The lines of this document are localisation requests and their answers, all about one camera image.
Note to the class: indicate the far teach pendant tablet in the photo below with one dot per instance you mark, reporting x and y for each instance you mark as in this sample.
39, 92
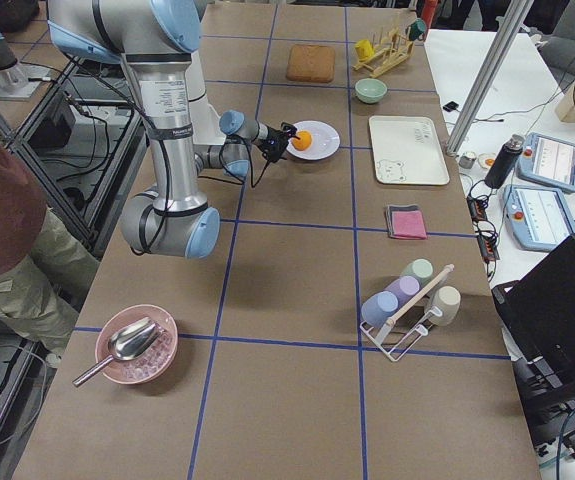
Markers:
548, 161

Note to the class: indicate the white ceramic plate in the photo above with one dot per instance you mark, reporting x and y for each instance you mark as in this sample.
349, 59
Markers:
325, 141

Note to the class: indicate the white wire cup rack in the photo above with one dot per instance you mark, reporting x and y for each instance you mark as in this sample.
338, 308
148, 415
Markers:
410, 323

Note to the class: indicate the wooden mug drying rack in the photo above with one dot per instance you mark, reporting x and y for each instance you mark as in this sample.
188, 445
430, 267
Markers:
392, 48

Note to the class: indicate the green tumbler cup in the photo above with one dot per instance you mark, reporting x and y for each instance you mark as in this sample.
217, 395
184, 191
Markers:
421, 269

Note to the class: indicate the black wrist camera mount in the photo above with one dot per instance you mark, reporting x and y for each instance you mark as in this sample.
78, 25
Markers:
273, 155

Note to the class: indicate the green ceramic bowl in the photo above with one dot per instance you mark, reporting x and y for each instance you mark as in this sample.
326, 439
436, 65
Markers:
370, 90

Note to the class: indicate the beige tumbler cup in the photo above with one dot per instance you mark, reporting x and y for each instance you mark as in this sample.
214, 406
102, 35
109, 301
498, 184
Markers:
444, 305

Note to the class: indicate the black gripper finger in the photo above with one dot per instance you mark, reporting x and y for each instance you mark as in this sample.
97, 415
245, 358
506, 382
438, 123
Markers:
293, 132

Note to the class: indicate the teach pendant tablet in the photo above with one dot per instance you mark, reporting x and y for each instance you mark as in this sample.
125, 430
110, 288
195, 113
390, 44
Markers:
548, 161
539, 217

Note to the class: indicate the aluminium frame post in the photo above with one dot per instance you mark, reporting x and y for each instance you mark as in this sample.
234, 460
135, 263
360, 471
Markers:
503, 39

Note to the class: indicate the dark green mug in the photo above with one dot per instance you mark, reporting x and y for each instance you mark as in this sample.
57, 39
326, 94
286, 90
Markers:
416, 30

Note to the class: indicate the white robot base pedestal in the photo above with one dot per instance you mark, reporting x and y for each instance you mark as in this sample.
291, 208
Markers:
204, 117

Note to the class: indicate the metal scoop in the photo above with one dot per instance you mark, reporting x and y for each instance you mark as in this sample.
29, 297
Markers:
126, 344

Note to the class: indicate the black thermos bottle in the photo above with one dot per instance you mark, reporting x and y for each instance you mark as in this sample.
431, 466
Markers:
504, 162

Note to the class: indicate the small black device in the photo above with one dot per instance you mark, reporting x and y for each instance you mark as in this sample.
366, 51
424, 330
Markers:
450, 106

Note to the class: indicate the small metal tin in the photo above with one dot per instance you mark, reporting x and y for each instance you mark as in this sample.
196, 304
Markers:
467, 159

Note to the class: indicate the orange fruit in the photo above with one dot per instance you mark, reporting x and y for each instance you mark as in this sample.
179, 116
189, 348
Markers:
302, 140

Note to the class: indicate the person in red shirt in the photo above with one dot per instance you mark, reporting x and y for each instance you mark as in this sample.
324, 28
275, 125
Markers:
38, 253

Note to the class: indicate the near teach pendant tablet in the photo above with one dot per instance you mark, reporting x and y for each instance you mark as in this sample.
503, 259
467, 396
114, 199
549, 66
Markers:
539, 217

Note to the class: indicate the purple tumbler cup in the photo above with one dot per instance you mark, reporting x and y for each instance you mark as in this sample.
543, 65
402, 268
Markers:
404, 288

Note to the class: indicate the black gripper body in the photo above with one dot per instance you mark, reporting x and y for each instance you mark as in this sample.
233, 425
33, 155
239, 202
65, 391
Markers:
274, 137

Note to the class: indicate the pink folded cloth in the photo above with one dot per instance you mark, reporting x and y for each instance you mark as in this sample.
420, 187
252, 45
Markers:
407, 225

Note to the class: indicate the black laptop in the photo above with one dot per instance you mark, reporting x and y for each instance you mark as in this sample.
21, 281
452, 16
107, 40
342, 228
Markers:
539, 313

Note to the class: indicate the wooden cutting board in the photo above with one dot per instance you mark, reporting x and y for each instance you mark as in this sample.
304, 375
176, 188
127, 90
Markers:
311, 63

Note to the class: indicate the blue tumbler cup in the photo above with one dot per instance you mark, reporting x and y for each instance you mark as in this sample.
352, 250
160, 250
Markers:
378, 308

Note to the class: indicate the cream bear serving tray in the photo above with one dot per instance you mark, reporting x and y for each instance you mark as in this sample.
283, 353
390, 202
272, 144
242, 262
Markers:
406, 151

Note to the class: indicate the pink bowl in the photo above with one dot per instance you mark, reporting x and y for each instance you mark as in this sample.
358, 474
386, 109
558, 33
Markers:
156, 347

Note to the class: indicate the grey folded cloth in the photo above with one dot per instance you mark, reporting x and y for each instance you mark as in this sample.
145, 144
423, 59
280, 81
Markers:
390, 208

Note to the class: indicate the yellow mug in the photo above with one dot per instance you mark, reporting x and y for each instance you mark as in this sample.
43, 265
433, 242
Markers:
364, 50

